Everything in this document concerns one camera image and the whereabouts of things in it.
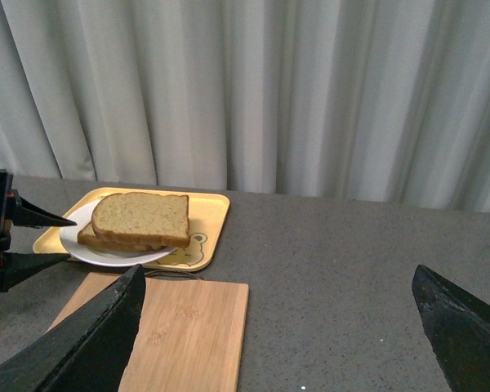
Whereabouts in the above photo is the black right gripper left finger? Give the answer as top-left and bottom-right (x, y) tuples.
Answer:
(0, 265), (146, 391)

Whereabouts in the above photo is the bread slice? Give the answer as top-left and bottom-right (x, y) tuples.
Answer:
(77, 223), (165, 252)
(91, 192), (191, 248)

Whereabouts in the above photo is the bamboo cutting board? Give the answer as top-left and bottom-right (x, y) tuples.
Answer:
(46, 272), (250, 392)

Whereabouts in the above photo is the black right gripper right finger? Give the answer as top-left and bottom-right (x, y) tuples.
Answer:
(412, 265), (490, 391)

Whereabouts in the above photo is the yellow bear tray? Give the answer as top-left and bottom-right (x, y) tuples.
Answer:
(33, 187), (230, 272)

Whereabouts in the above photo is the metal board handle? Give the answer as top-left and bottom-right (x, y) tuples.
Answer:
(145, 270), (203, 280)

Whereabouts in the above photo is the white round plate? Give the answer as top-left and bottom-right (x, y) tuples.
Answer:
(60, 200), (176, 268)

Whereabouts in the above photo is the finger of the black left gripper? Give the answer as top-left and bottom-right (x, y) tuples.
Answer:
(11, 189), (77, 229)
(2, 253), (70, 290)

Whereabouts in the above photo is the grey curtain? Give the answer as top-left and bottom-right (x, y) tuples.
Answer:
(0, 1), (490, 212)

